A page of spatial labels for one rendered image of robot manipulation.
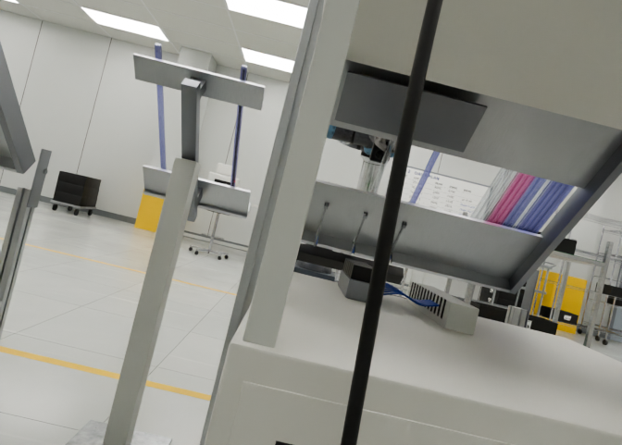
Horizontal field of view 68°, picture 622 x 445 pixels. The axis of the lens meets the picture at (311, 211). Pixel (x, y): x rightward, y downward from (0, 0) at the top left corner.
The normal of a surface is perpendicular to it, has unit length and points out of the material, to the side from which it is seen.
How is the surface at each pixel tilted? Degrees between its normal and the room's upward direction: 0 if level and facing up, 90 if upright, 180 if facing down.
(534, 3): 180
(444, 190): 90
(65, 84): 90
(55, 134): 90
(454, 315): 90
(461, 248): 135
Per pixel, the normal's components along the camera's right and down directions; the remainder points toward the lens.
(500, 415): 0.03, -0.02
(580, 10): -0.24, 0.97
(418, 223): -0.15, 0.68
